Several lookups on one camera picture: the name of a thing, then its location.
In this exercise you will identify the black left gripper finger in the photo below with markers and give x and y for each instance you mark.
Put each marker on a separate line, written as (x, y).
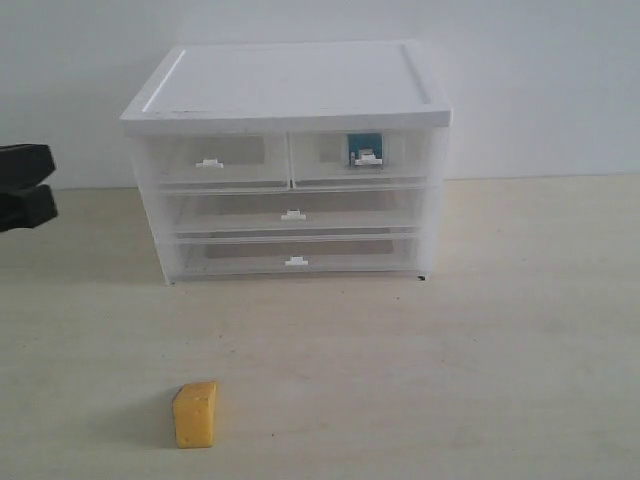
(27, 208)
(25, 166)

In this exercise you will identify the yellow cheese wedge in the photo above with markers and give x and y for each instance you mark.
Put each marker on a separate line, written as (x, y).
(193, 409)

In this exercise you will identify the teal bottle with white cap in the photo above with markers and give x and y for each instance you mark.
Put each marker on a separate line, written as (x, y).
(365, 150)

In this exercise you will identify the white plastic drawer cabinet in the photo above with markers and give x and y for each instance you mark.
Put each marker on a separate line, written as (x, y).
(285, 89)

